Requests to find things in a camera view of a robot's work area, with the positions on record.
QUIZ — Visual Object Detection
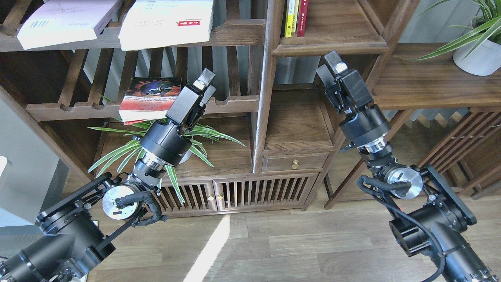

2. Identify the grey white cabinet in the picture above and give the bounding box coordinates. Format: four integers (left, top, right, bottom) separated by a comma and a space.
0, 88, 69, 235

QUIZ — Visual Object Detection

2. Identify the spider plant white pot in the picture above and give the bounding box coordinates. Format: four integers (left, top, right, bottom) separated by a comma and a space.
414, 0, 501, 76
89, 105, 240, 203

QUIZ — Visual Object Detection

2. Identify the dark wooden side table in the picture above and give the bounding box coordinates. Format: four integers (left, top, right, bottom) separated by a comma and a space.
323, 42, 501, 210

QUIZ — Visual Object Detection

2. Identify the right slatted cabinet door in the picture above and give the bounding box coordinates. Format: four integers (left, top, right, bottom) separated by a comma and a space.
213, 173, 317, 213

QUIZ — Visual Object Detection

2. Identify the yellow upright book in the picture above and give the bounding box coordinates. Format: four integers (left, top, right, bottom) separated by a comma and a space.
283, 0, 296, 38

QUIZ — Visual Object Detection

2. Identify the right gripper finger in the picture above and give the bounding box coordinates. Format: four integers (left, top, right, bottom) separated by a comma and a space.
324, 50, 348, 75
316, 65, 333, 88

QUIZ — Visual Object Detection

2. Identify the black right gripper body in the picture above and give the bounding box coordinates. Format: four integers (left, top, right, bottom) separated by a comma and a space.
326, 69, 373, 115

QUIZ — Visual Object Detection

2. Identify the left slatted cabinet door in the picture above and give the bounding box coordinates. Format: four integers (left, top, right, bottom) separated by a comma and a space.
153, 181, 218, 217

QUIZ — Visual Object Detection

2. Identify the dark wooden bookshelf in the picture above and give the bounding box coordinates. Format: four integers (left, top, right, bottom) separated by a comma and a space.
1, 0, 419, 210

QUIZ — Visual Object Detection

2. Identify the cream thin upright book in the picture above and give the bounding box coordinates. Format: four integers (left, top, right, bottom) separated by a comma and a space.
292, 0, 299, 33

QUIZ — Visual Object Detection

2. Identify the slatted cabinet door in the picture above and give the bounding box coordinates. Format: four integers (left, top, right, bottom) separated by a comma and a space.
153, 181, 218, 217
213, 173, 317, 213

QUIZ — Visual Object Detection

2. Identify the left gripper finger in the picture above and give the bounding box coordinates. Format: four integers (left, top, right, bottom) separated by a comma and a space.
193, 68, 215, 91
202, 85, 215, 105

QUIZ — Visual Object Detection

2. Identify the right spider plant white pot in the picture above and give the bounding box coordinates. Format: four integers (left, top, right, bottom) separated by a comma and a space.
414, 0, 501, 76

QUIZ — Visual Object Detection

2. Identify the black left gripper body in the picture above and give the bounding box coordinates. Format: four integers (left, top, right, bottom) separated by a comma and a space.
165, 85, 207, 129

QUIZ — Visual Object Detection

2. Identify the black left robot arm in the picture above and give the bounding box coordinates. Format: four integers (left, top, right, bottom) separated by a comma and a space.
1, 69, 215, 282

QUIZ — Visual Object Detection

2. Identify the pale pink white book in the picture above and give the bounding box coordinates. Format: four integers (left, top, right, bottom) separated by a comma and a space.
17, 0, 123, 50

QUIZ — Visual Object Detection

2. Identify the dark red upright book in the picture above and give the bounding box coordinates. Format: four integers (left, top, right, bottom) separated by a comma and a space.
296, 0, 309, 37

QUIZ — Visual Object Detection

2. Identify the red planet cover book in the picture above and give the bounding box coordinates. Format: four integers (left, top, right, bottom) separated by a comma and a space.
119, 77, 181, 123

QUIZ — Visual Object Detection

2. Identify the white book red stamp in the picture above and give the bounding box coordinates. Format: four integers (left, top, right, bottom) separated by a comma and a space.
118, 0, 214, 51

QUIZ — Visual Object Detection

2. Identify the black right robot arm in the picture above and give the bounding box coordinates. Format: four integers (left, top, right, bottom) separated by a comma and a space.
316, 51, 499, 282

